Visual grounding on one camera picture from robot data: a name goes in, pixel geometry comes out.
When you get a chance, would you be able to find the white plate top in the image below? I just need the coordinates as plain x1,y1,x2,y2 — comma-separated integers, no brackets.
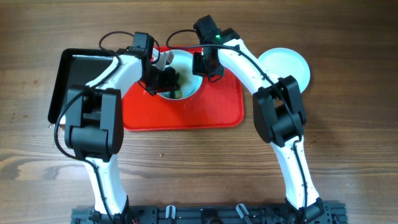
155,50,203,100

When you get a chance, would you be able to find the white plate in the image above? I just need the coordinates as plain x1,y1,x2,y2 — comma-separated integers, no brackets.
258,47,311,93
155,50,203,100

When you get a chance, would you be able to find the green yellow sponge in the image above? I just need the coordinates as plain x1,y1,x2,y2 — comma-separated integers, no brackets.
169,73,188,100

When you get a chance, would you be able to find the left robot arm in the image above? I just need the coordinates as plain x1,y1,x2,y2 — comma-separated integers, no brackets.
59,32,180,223

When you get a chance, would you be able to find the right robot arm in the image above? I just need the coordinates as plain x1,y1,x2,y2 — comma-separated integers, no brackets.
193,15,324,223

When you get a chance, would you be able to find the red plastic tray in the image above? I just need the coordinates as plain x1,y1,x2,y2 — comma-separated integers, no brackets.
122,70,244,131

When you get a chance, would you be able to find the black rectangular water tray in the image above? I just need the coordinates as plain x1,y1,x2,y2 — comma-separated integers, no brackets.
48,49,113,124

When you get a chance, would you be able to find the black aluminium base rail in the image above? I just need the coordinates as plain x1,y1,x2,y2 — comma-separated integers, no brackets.
70,202,348,224

